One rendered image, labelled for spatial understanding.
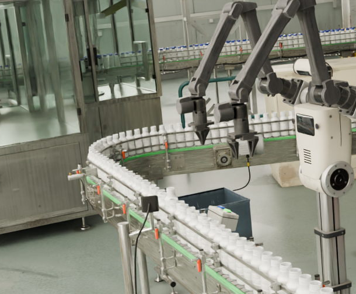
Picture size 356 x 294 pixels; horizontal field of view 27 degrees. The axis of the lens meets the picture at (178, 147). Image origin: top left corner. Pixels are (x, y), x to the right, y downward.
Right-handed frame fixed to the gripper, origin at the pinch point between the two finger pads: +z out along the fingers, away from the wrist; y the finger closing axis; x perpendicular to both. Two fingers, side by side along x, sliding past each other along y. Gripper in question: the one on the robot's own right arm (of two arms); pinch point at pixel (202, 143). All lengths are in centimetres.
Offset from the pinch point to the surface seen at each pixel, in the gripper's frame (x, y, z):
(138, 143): -167, -45, 37
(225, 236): 56, 25, 21
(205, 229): 38, 24, 24
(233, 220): 24.3, 2.2, 28.8
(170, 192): -1.9, 16.9, 19.3
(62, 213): -334, -39, 130
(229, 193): -58, -47, 48
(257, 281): 80, 29, 29
